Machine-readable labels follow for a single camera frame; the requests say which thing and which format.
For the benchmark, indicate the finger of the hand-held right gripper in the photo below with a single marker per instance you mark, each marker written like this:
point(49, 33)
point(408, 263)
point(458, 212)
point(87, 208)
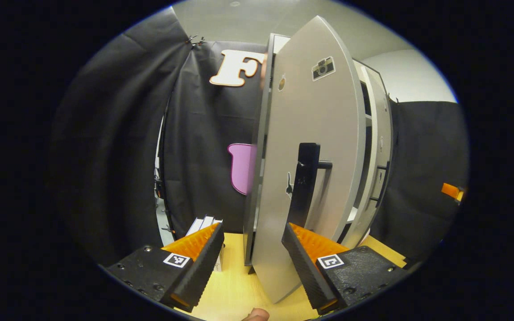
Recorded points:
point(451, 191)

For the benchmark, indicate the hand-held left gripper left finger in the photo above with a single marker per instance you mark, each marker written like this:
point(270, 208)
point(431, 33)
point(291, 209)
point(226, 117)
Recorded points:
point(201, 267)

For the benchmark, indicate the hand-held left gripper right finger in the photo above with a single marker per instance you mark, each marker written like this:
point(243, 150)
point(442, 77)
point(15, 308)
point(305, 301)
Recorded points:
point(306, 272)

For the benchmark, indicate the white and grey cabinet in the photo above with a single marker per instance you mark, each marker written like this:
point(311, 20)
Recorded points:
point(257, 214)

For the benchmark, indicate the white cabinet door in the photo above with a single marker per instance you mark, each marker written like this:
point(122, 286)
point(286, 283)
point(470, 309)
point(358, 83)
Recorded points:
point(319, 116)
point(382, 129)

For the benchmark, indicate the black backdrop cloth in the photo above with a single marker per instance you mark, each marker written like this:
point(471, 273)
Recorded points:
point(118, 133)
point(417, 156)

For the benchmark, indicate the metal clip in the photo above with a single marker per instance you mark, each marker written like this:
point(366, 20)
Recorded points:
point(193, 40)

